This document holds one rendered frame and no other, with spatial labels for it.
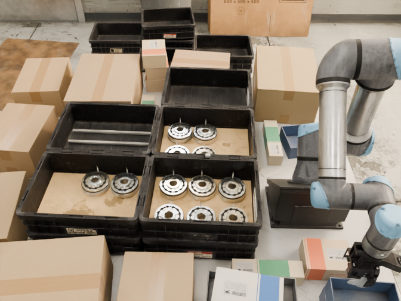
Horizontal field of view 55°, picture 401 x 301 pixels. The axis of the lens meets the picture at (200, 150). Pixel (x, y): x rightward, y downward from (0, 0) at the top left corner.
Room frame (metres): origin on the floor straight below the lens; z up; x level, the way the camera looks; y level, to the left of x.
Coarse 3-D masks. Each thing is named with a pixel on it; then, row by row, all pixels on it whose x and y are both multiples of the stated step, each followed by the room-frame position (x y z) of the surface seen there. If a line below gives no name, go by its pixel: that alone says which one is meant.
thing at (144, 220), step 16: (208, 160) 1.00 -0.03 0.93; (224, 160) 0.99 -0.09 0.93; (240, 160) 1.00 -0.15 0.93; (256, 160) 1.00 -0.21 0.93; (256, 176) 0.93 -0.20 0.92; (144, 192) 0.84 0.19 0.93; (256, 192) 0.84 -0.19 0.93; (144, 208) 0.77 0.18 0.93; (144, 224) 0.72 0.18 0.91; (160, 224) 0.72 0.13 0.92; (176, 224) 0.71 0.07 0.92; (192, 224) 0.71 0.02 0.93; (208, 224) 0.71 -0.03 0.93; (224, 224) 0.71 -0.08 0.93; (240, 224) 0.71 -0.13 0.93; (256, 224) 0.71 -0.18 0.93
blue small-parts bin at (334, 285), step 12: (336, 288) 0.58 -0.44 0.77; (348, 288) 0.58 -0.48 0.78; (360, 288) 0.57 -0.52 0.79; (372, 288) 0.57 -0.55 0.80; (384, 288) 0.57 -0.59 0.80; (396, 288) 0.55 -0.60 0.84; (336, 300) 0.54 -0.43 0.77; (348, 300) 0.54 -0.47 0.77; (360, 300) 0.54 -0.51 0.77; (372, 300) 0.54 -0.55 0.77; (384, 300) 0.54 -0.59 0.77; (396, 300) 0.52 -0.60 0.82
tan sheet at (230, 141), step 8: (192, 128) 1.28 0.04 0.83; (216, 128) 1.28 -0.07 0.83; (224, 128) 1.28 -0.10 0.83; (232, 128) 1.28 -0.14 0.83; (192, 136) 1.23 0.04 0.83; (224, 136) 1.23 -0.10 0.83; (232, 136) 1.23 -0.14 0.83; (240, 136) 1.23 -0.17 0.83; (168, 144) 1.18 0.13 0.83; (184, 144) 1.18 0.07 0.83; (192, 144) 1.18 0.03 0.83; (216, 144) 1.18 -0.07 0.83; (224, 144) 1.18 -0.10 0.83; (232, 144) 1.19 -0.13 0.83; (240, 144) 1.19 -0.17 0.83; (248, 144) 1.19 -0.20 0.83; (224, 152) 1.13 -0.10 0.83; (232, 152) 1.14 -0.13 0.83; (240, 152) 1.14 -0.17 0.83; (248, 152) 1.14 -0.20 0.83
